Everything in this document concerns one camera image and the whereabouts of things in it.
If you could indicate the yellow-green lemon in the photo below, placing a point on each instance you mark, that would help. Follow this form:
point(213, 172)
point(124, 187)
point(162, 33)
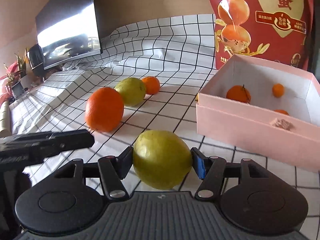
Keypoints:
point(161, 159)

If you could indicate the small kumquat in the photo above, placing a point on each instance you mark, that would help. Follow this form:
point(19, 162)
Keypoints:
point(278, 90)

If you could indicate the mandarin behind pear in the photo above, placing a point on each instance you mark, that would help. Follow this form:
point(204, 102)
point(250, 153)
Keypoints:
point(152, 85)

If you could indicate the mandarin in box front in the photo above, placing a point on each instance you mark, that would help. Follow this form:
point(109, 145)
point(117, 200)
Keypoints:
point(281, 111)

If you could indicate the large orange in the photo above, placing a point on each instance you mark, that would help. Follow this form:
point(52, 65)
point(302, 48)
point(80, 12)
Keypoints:
point(104, 110)

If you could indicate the pink cardboard box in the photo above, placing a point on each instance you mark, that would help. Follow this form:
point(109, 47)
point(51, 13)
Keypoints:
point(255, 126)

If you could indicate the white checkered tablecloth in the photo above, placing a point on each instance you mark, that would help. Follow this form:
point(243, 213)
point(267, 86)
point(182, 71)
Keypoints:
point(178, 53)

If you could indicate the black desk item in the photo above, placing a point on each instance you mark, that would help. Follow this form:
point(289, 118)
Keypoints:
point(36, 60)

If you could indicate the red snack bag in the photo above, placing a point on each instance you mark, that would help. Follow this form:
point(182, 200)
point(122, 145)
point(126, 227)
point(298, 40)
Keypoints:
point(276, 30)

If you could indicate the potted plant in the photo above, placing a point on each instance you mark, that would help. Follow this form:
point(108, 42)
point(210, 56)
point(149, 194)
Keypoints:
point(15, 72)

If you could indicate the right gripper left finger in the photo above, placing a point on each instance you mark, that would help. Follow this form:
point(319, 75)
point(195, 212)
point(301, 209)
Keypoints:
point(111, 170)

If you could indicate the mandarin with stem in box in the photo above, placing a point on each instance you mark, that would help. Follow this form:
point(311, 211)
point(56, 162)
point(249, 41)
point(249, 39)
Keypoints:
point(239, 93)

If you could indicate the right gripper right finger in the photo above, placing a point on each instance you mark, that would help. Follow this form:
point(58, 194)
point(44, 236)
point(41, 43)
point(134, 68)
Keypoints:
point(214, 170)

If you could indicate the yellow-green pear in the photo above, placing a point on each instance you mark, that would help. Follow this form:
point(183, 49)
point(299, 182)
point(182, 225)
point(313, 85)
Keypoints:
point(132, 91)

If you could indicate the computer monitor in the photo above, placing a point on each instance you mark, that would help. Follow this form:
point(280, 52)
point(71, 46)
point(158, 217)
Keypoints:
point(67, 30)

